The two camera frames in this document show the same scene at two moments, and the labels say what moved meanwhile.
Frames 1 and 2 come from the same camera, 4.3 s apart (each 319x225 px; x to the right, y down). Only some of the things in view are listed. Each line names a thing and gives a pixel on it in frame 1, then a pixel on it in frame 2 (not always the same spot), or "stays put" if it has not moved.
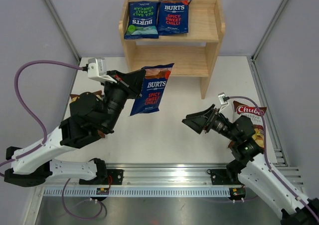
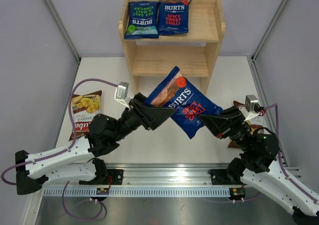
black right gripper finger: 197,123 to 218,125
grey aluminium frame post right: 273,22 stays put
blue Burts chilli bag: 155,79 to 176,92
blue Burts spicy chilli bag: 173,16 stays put
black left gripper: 134,82 to 151,117
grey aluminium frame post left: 60,23 stays put
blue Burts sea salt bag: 142,20 stays put
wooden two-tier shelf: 191,53 stays put
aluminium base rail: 150,181 stays put
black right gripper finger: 201,113 to 233,112
